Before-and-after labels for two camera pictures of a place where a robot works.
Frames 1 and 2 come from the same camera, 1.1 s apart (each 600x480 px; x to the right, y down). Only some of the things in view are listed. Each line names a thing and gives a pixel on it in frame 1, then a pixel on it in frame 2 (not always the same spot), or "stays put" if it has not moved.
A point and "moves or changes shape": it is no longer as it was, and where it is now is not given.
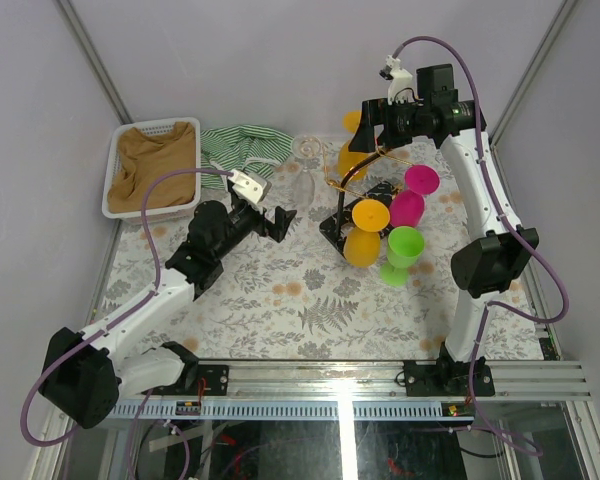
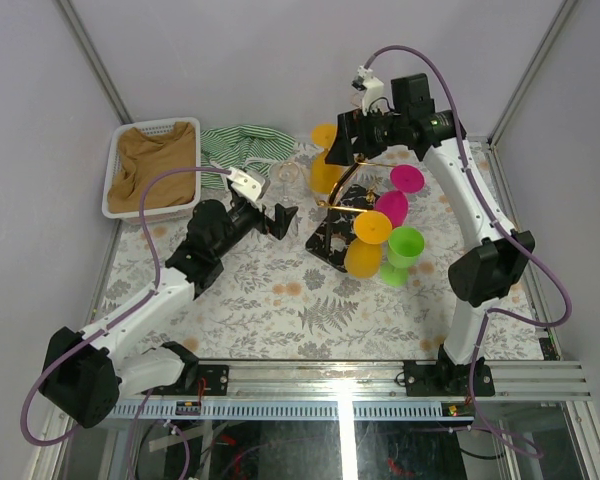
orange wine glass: (348, 159) moves or changes shape
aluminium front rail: (550, 380) stays put
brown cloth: (142, 157) stays put
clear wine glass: (306, 146) → (286, 183)
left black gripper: (277, 229) stays put
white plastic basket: (181, 211) stays put
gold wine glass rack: (338, 226) moves or changes shape
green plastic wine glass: (404, 246) stays put
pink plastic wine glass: (407, 206) → (405, 179)
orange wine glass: (362, 245) moves or changes shape
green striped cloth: (243, 147) stays put
